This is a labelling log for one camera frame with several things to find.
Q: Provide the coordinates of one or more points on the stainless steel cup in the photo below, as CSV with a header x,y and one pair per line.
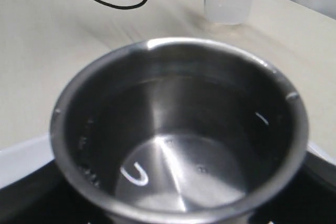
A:
x,y
179,130

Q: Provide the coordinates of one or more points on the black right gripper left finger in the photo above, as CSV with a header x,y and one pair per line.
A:
x,y
44,196

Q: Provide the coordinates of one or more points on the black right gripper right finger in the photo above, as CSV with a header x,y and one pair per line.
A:
x,y
306,188

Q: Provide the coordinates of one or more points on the white plastic tray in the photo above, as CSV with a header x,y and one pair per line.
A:
x,y
24,158

